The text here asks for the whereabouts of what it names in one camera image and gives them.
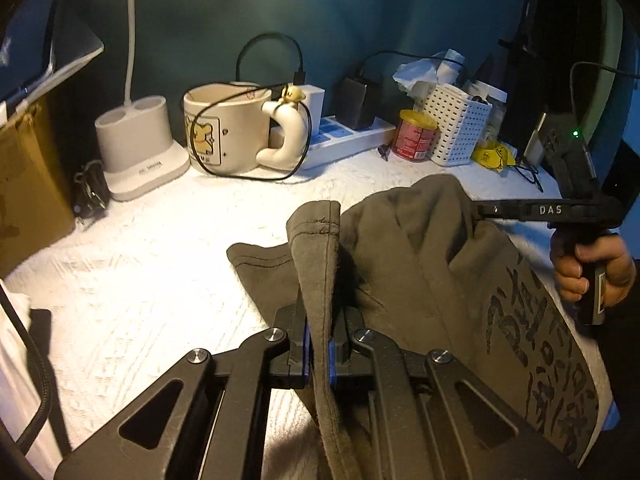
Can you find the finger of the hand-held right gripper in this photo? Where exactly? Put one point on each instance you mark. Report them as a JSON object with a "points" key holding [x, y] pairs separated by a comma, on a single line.
{"points": [[525, 210]]}

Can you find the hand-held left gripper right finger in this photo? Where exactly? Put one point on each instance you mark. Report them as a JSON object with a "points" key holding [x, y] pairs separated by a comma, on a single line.
{"points": [[331, 365]]}

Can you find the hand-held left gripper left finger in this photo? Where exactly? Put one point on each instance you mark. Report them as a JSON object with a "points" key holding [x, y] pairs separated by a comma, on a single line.
{"points": [[306, 350]]}

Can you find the brown printed t-shirt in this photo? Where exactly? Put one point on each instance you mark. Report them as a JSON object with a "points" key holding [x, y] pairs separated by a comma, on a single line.
{"points": [[410, 260]]}

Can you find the person's right hand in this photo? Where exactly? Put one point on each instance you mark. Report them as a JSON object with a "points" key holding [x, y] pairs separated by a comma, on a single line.
{"points": [[620, 270]]}

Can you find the grey power bank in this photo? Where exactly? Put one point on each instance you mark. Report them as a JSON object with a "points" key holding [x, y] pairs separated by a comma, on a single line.
{"points": [[535, 142]]}

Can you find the yellow duck print packet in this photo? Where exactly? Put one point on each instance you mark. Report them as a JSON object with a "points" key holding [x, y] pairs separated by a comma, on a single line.
{"points": [[492, 156]]}

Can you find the white perforated plastic basket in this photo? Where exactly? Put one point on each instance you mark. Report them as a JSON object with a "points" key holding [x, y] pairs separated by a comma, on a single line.
{"points": [[455, 125]]}

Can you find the red tin can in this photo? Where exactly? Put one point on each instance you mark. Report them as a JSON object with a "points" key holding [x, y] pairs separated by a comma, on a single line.
{"points": [[414, 137]]}

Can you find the small black clip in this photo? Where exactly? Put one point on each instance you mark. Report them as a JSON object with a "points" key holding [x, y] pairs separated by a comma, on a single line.
{"points": [[383, 152]]}

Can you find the white crumpled tissue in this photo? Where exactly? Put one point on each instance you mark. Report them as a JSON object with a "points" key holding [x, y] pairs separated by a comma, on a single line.
{"points": [[425, 72]]}

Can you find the white textured blanket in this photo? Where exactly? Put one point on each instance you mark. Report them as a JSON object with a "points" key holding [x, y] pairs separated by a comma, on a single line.
{"points": [[150, 270]]}

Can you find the white power strip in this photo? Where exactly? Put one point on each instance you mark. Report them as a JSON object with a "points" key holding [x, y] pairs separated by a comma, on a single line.
{"points": [[345, 137]]}

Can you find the black charger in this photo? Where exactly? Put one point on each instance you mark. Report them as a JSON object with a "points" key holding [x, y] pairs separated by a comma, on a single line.
{"points": [[356, 102]]}

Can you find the cream bear print mug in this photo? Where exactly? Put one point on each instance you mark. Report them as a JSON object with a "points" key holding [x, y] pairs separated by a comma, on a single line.
{"points": [[235, 130]]}

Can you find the white charger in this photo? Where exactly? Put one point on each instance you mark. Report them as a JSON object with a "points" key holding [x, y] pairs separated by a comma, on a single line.
{"points": [[315, 102]]}

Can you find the white desk lamp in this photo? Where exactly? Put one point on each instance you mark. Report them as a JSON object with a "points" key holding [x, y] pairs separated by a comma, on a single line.
{"points": [[145, 160]]}

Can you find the brown cardboard box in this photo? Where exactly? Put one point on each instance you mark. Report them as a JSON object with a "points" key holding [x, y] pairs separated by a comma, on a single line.
{"points": [[30, 185]]}

